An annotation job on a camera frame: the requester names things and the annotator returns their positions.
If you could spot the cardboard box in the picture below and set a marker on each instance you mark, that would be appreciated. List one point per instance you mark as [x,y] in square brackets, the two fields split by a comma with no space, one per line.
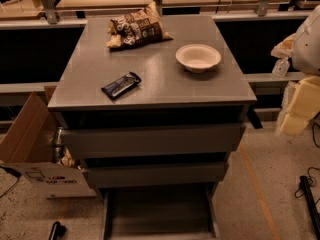
[28,148]

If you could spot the white paper bowl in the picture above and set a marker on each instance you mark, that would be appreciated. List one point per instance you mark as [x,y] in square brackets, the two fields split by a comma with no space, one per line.
[198,58]

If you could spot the metal can in box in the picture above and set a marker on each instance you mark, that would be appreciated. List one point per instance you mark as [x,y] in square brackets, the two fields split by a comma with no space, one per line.
[58,145]

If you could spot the top grey drawer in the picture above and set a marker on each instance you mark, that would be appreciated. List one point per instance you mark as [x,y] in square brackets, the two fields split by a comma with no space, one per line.
[152,141]

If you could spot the black tool on floor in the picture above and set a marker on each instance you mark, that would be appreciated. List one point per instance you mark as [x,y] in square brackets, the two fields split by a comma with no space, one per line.
[57,230]

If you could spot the yellow foam blocks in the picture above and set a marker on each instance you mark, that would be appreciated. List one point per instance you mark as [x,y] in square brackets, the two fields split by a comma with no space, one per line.
[300,104]

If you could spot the dark blue rxbar wrapper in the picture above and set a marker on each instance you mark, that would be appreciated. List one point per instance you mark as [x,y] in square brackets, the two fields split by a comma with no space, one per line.
[120,86]

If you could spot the open bottom grey drawer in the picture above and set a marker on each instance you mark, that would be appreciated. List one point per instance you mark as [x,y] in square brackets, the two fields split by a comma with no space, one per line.
[168,212]

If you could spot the brown chip bag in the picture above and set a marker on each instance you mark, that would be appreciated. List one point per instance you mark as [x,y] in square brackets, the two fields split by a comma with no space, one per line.
[136,29]

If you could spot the middle grey drawer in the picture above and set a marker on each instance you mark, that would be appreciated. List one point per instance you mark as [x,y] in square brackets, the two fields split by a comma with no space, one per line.
[150,175]

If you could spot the grey drawer cabinet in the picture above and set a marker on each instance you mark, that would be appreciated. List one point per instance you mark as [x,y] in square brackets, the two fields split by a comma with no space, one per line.
[168,94]

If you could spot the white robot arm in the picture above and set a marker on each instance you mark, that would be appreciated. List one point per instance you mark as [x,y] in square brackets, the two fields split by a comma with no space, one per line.
[306,45]

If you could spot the clear sanitizer bottle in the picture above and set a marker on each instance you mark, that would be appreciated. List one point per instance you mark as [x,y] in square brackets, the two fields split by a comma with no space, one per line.
[281,67]

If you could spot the black power strip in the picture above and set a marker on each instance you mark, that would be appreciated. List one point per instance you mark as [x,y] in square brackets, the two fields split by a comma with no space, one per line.
[311,204]

